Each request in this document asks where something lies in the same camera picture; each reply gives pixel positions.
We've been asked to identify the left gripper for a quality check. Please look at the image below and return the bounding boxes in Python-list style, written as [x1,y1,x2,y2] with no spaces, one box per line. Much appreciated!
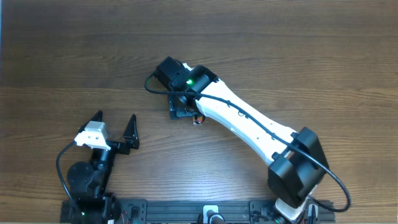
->
[78,110,141,156]

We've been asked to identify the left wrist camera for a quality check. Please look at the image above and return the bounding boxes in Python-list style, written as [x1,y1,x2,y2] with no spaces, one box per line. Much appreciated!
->
[73,120,109,151]

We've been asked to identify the mounting rail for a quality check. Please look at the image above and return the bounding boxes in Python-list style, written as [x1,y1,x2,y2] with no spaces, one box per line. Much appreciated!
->
[60,198,336,224]

